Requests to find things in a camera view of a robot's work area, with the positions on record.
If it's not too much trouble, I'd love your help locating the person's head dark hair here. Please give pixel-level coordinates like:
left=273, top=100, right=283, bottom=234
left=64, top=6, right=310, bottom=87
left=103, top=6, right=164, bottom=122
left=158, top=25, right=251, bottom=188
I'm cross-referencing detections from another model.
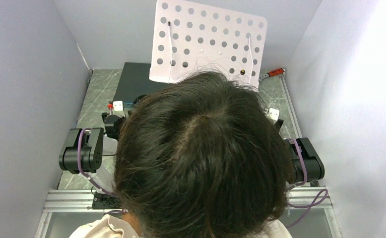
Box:
left=114, top=72, right=291, bottom=238

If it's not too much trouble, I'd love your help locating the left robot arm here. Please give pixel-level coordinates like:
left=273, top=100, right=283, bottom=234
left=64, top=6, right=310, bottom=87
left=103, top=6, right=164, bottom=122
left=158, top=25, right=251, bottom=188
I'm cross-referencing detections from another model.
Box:
left=59, top=111, right=126, bottom=196

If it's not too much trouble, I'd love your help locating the dark network switch box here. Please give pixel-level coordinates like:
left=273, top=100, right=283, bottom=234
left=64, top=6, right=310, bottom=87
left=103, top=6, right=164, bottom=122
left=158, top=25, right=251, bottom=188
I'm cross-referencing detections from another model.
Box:
left=113, top=62, right=169, bottom=107

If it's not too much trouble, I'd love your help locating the pink music stand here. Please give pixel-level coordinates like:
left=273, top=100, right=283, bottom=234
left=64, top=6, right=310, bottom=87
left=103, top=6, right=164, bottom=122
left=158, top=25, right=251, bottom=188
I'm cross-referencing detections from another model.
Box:
left=149, top=0, right=267, bottom=89

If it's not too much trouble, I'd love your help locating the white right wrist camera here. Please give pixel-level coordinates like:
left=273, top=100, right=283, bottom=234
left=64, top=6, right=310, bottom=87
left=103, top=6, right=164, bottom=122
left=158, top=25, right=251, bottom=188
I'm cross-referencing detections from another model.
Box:
left=267, top=108, right=280, bottom=121

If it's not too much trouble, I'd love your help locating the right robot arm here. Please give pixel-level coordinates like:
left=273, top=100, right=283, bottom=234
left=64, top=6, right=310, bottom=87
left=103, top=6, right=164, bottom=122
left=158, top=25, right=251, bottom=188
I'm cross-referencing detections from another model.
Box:
left=284, top=137, right=325, bottom=186

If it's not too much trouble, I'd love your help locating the aluminium front frame rail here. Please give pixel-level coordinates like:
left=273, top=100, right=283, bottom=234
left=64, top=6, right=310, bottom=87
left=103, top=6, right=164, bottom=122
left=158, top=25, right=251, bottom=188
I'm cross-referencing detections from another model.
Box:
left=43, top=187, right=333, bottom=213

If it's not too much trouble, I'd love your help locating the aluminium table edge rail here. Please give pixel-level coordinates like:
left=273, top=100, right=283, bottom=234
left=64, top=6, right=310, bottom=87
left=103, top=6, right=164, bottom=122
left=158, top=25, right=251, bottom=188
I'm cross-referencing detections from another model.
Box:
left=280, top=75, right=302, bottom=138

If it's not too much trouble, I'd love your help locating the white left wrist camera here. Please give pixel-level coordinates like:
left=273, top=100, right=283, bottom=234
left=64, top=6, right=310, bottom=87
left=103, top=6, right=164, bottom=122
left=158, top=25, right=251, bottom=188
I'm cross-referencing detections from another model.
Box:
left=112, top=101, right=124, bottom=112

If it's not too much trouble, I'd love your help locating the person's cream t-shirt torso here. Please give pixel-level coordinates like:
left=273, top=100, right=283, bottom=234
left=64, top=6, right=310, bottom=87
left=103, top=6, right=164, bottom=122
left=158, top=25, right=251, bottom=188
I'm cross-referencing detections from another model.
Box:
left=70, top=215, right=292, bottom=238

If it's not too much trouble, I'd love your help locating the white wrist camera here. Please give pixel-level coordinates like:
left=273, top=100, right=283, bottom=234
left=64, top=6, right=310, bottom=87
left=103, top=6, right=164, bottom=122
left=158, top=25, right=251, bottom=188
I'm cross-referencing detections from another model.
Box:
left=112, top=101, right=124, bottom=112
left=267, top=108, right=280, bottom=121

